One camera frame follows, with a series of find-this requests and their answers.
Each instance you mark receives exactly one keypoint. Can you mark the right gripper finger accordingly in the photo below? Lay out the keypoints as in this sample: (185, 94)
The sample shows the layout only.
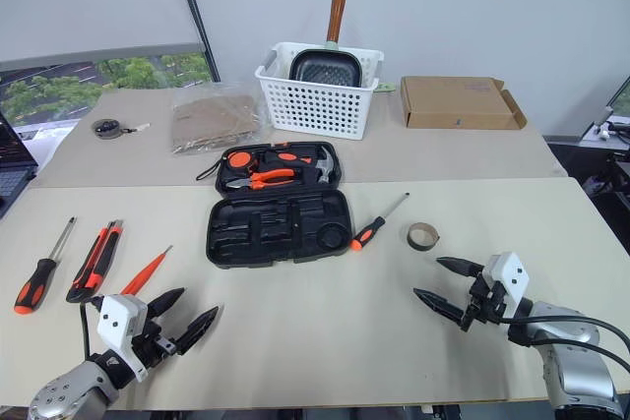
(460, 266)
(438, 304)

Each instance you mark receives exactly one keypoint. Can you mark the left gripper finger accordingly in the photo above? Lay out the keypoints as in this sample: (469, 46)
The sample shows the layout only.
(199, 326)
(167, 299)

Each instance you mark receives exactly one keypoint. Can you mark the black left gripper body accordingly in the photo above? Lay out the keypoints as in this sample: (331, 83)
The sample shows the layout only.
(152, 341)

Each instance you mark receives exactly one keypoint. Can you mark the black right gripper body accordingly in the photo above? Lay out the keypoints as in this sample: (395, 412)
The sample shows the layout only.
(485, 307)

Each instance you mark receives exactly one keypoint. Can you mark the thin orange test pen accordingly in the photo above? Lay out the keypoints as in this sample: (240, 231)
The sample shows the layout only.
(143, 275)

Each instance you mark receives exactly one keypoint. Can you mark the dark electrical tape roll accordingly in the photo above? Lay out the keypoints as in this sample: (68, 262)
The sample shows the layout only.
(416, 239)

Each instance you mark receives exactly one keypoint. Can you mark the orange black utility knife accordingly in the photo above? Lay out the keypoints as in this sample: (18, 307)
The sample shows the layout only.
(96, 262)

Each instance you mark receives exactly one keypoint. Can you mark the black plastic tool case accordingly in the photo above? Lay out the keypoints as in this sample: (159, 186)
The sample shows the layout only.
(275, 233)

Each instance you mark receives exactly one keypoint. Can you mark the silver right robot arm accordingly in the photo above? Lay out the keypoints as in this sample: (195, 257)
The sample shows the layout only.
(576, 371)

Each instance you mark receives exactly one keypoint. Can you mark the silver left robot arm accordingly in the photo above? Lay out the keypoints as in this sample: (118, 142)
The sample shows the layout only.
(74, 390)

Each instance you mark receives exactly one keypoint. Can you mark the orange black tape measure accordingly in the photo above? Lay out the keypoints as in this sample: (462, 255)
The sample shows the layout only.
(239, 159)

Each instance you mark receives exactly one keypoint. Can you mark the flat brown cardboard box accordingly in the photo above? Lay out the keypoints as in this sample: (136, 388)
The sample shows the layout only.
(453, 100)

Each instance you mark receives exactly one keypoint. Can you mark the round black retractable reel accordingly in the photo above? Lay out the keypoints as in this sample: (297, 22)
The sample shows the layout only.
(104, 127)

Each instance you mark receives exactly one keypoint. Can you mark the grey side desk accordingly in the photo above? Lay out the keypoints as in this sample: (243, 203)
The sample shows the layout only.
(590, 137)

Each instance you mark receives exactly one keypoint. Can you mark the plastic bag brown sheets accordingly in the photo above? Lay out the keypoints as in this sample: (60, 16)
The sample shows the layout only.
(211, 117)

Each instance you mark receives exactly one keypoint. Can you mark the pale green small object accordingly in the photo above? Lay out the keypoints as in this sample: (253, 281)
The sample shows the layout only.
(386, 87)

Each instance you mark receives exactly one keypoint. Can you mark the small white device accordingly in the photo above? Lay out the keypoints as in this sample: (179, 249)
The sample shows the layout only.
(603, 129)

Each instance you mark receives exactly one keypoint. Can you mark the dark laptop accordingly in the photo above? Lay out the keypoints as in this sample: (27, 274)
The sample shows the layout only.
(12, 164)

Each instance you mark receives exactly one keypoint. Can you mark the white perforated plastic basket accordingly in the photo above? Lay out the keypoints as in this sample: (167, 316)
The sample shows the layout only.
(315, 105)

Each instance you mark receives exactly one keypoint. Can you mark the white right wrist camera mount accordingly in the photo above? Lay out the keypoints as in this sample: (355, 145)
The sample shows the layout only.
(512, 275)

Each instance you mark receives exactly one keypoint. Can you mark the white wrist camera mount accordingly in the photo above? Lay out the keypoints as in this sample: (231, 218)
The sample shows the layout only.
(115, 317)
(512, 275)

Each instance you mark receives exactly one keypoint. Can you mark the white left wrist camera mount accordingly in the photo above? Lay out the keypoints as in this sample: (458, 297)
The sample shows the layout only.
(115, 317)

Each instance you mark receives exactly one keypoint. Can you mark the black window frame post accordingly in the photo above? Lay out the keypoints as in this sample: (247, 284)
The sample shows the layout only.
(194, 7)

